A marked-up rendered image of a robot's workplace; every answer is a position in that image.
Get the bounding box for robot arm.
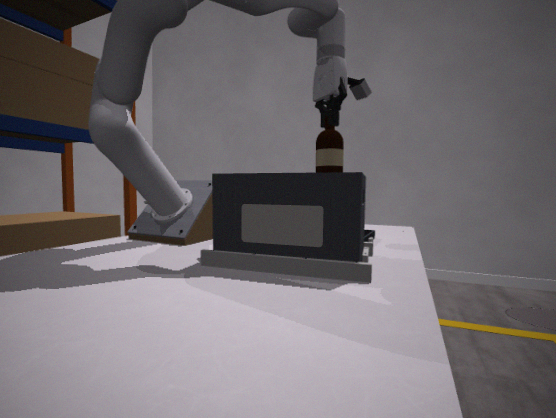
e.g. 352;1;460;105
89;0;345;223

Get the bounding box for dark brown glass bottle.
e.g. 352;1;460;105
316;116;343;173

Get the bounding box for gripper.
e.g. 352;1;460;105
313;55;347;128

